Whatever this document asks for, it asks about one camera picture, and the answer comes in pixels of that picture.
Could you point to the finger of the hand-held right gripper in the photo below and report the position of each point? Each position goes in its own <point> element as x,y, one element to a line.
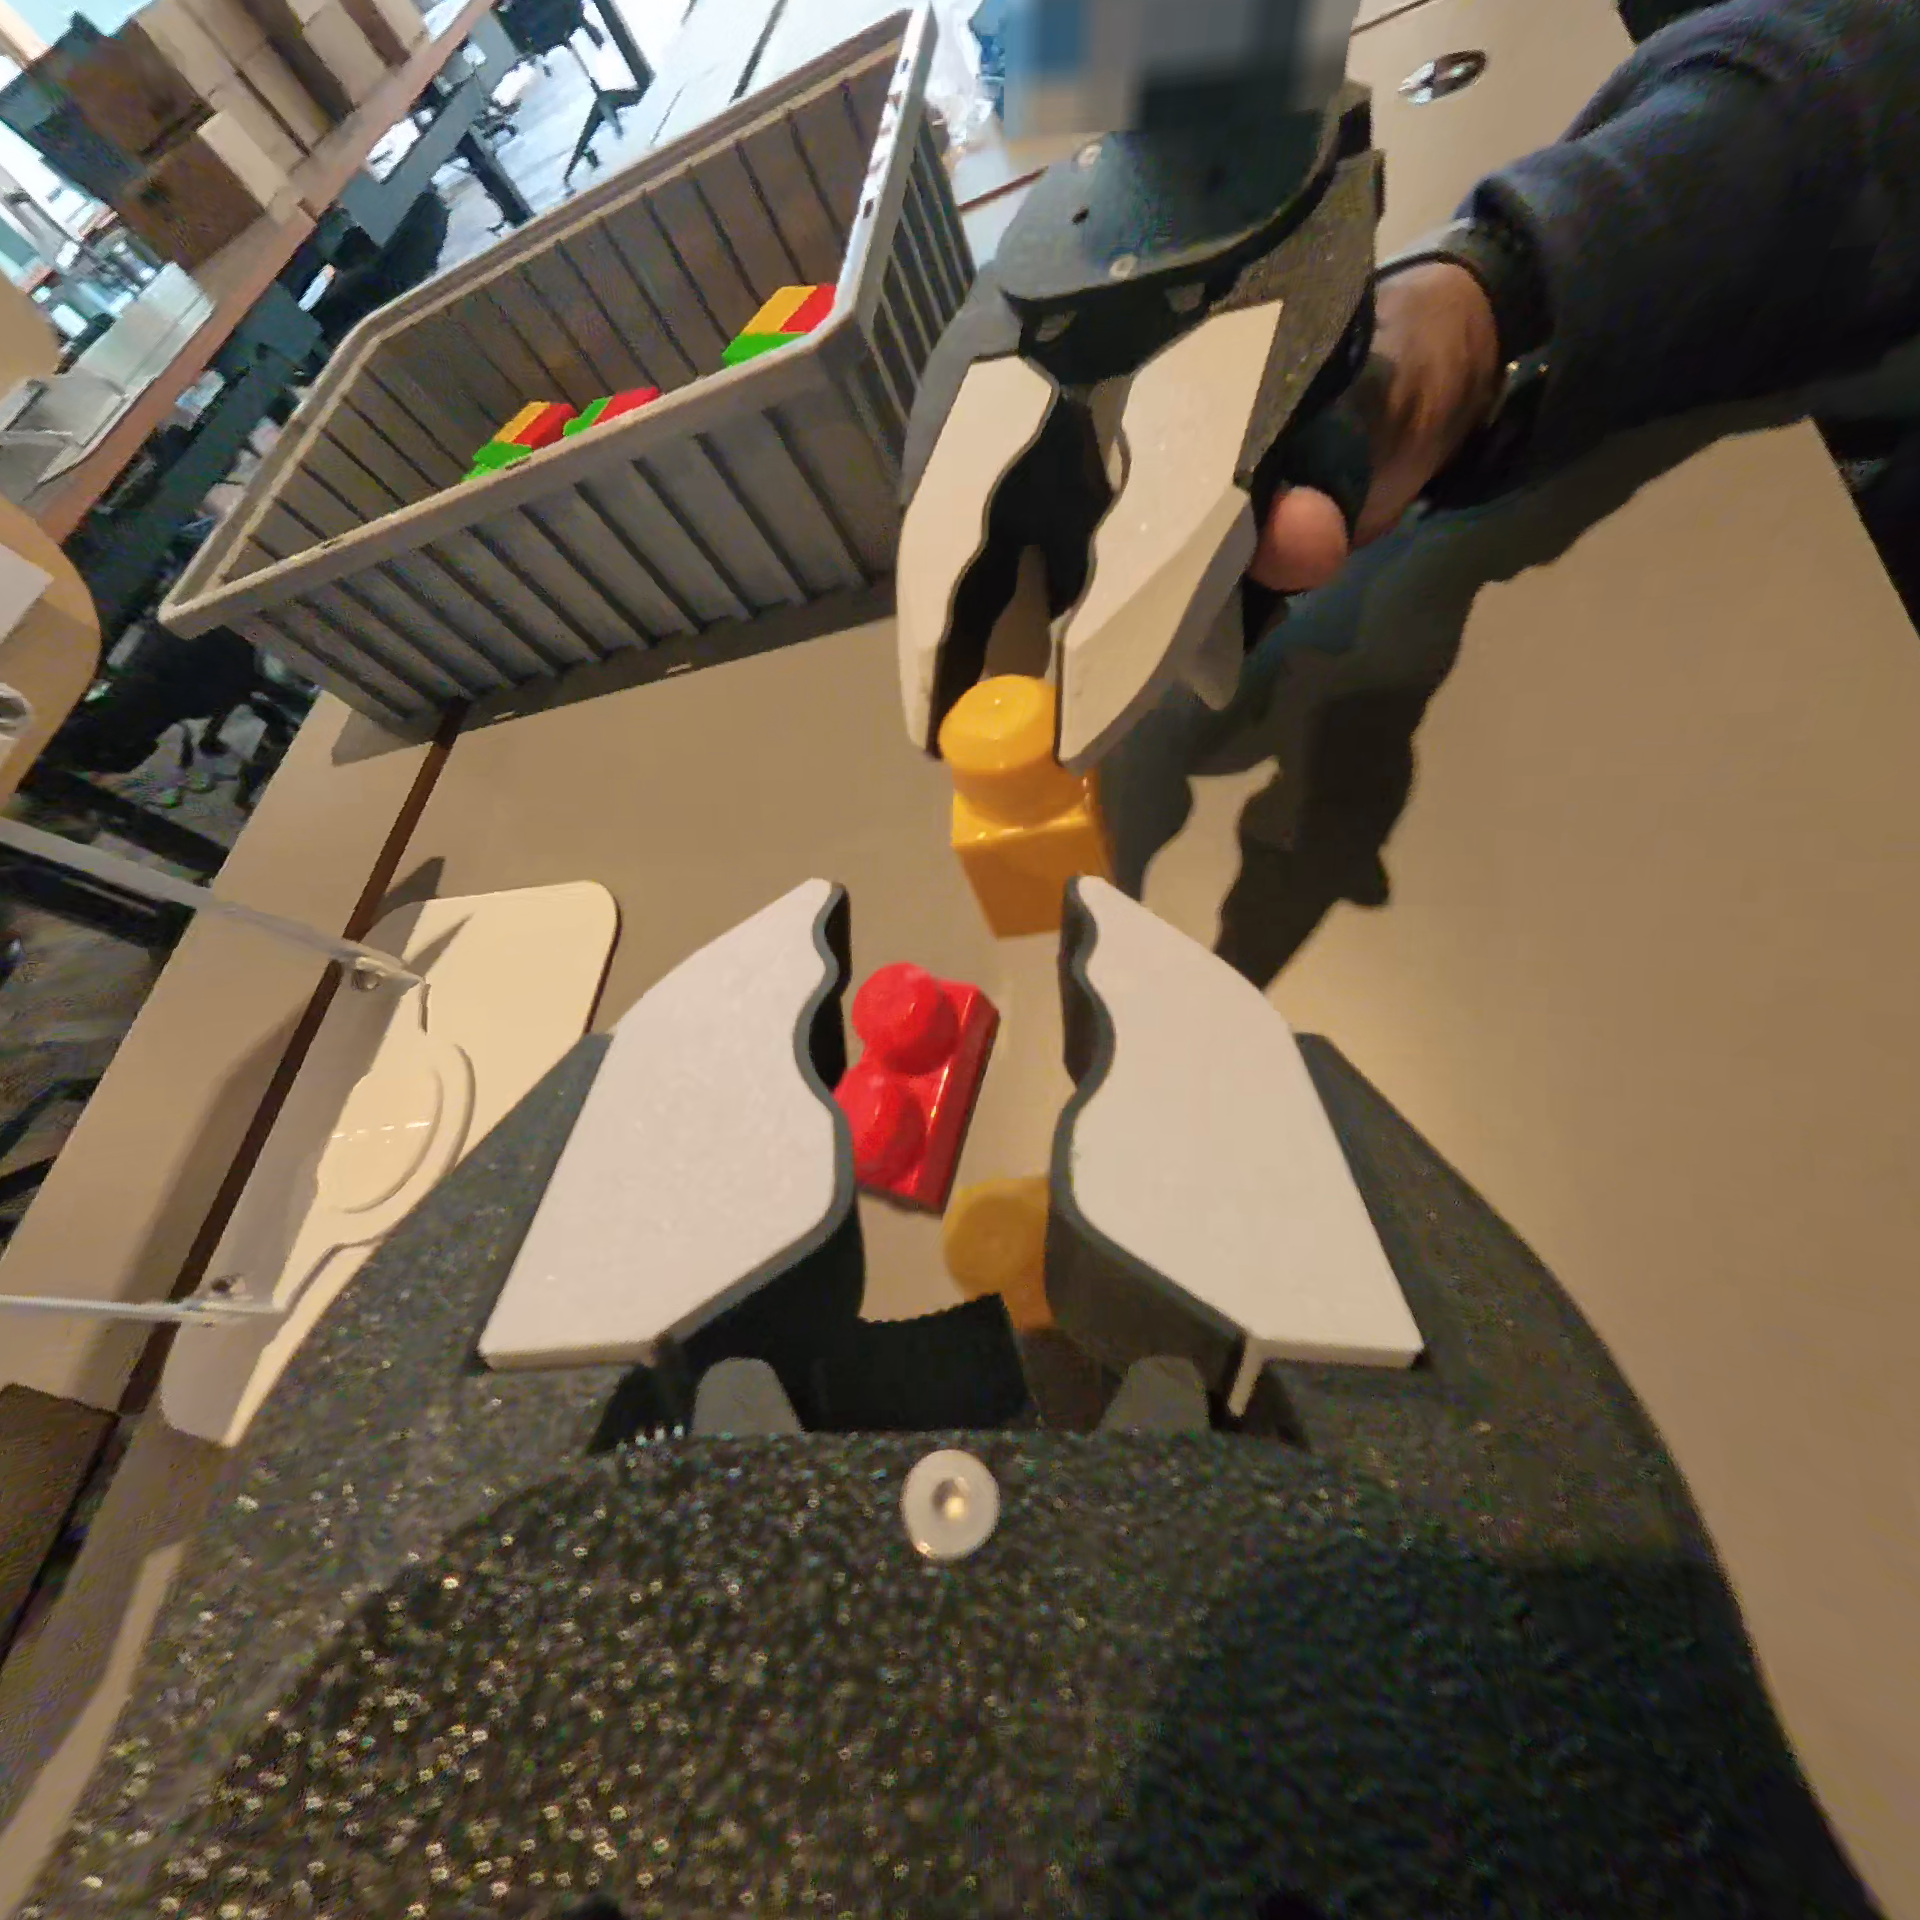
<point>1191,497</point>
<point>946,512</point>

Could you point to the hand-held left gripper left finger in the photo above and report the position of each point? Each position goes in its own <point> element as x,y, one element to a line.
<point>695,1175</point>

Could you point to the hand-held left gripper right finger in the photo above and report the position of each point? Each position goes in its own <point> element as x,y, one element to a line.
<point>1215,1175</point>

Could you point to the red two-stud block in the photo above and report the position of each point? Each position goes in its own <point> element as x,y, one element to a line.
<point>917,1084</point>

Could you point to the person's right hand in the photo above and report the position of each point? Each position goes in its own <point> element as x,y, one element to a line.
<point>1422,372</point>

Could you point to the grey ribbed plastic bin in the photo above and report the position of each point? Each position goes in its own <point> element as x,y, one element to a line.
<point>600,497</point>

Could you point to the black office chair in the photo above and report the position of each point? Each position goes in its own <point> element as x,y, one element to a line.
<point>165,701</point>

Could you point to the wooden office desk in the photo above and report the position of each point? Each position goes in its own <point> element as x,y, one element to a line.
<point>299,210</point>

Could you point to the stack of cardboard boxes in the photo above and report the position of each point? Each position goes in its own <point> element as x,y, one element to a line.
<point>197,132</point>

